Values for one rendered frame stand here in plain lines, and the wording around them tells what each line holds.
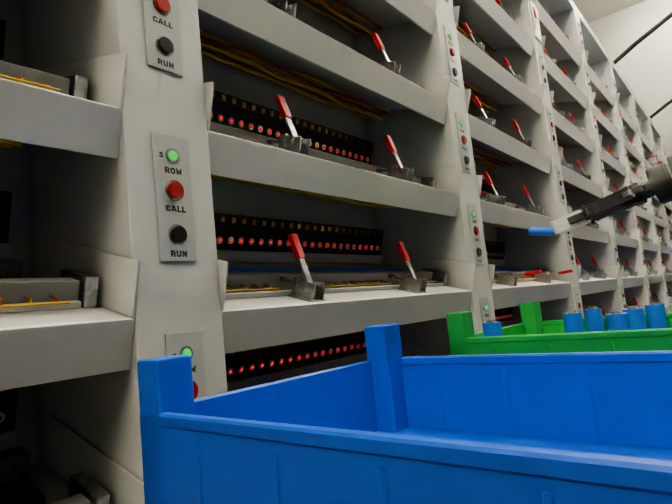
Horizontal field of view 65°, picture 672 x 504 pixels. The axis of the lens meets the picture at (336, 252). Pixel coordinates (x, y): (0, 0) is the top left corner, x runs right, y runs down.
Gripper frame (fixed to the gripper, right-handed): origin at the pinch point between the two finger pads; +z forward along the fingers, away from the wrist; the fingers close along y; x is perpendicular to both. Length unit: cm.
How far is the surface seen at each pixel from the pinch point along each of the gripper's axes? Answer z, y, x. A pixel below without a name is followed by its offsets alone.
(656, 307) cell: -16, 56, 21
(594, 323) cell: -9, 56, 20
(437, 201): 12.7, 32.8, -7.6
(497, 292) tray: 16.5, 11.2, 9.5
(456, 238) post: 15.4, 24.1, -1.8
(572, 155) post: 12, -116, -45
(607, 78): -8, -186, -93
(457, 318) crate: -1, 71, 16
